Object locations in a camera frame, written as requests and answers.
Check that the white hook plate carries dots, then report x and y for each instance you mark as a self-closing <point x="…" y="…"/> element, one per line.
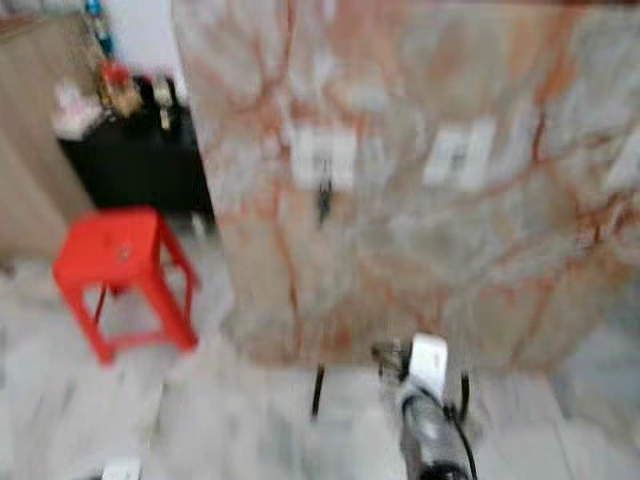
<point x="460" y="155"/>
<point x="340" y="150"/>

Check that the black metal board stand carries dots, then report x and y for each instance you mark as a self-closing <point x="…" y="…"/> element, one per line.
<point x="319" y="395"/>

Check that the marble pattern board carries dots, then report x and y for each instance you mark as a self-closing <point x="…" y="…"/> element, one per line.
<point x="460" y="260"/>

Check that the red plastic stool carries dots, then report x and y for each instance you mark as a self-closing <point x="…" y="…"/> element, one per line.
<point x="115" y="250"/>

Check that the light wooden cabinet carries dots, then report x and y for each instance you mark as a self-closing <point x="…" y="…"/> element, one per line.
<point x="25" y="150"/>

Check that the black TV console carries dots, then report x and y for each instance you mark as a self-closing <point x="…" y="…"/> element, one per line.
<point x="140" y="170"/>

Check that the black tape dispenser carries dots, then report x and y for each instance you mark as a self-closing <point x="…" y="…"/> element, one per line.
<point x="166" y="108"/>

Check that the black mouse plush toy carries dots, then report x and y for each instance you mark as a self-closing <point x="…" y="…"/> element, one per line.
<point x="146" y="95"/>

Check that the pink tissue pack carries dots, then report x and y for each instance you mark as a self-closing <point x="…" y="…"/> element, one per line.
<point x="76" y="112"/>

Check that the blue and gold trophy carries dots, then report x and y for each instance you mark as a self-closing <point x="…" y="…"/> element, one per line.
<point x="98" y="22"/>

